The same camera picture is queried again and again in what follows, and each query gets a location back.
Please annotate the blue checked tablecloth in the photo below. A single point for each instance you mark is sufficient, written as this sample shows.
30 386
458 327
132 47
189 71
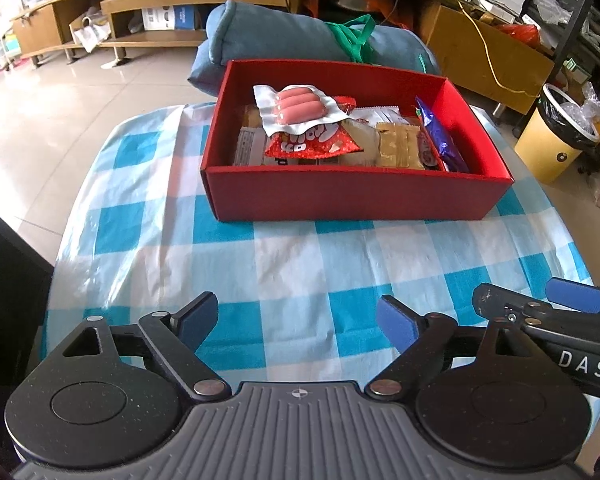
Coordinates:
280 270

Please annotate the white plastic trolley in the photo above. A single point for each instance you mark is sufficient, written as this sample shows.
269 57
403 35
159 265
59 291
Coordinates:
5 50

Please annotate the white green snack packet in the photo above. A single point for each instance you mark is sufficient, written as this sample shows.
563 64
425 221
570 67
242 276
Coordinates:
247 147

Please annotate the yellow trash bin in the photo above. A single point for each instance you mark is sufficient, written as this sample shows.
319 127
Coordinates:
540 150

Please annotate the black metal shelf rack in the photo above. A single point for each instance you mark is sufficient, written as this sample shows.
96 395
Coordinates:
581 10

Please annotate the clear plastic bag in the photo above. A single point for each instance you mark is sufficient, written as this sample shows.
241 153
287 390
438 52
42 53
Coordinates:
595 110

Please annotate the red white barcode snack packet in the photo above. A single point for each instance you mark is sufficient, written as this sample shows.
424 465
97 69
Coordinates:
430 152

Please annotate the white pouch with red print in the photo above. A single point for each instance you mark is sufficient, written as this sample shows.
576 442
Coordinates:
380 115

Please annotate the wooden TV cabinet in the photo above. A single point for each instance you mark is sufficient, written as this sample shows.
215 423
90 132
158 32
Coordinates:
480 45

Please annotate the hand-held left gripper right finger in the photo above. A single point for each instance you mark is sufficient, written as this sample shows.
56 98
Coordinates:
397 322

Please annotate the gold foil snack packet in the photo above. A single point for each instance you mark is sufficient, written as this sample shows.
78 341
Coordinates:
400 147

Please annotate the white paper bag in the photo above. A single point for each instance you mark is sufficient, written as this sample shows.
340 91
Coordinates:
92 35

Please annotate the red cardboard box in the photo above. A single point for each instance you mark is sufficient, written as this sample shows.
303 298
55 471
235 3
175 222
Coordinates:
330 195

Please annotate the black cabinet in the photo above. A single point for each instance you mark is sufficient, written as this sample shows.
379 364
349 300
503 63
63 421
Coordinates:
10 310

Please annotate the clear packet of yellow crisps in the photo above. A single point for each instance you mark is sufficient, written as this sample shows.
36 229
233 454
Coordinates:
250 117

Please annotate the clear sausage pack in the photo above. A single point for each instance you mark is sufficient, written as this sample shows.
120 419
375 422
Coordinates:
300 107

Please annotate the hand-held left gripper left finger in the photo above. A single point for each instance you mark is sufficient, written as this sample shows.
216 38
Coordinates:
197 322

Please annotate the orange plastic bag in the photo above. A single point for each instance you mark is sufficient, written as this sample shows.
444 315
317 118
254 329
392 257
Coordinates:
317 2

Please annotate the blue white carton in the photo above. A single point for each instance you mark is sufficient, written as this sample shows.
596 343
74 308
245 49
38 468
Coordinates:
182 17

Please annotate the clear packet of pale pastry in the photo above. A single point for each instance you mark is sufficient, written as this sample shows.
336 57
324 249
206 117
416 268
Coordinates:
362 135

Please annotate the blue rolled blanket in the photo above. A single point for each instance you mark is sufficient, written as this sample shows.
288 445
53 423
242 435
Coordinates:
280 30

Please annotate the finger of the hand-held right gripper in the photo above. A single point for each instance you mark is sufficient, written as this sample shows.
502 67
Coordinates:
577 295
500 305

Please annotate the red plastic bag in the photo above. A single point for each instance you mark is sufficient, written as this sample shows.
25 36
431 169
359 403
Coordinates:
522 34

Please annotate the purple wafer packet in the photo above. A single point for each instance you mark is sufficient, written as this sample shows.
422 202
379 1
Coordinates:
442 140

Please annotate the red snack packet white print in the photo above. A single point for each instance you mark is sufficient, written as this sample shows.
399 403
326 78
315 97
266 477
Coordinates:
310 142

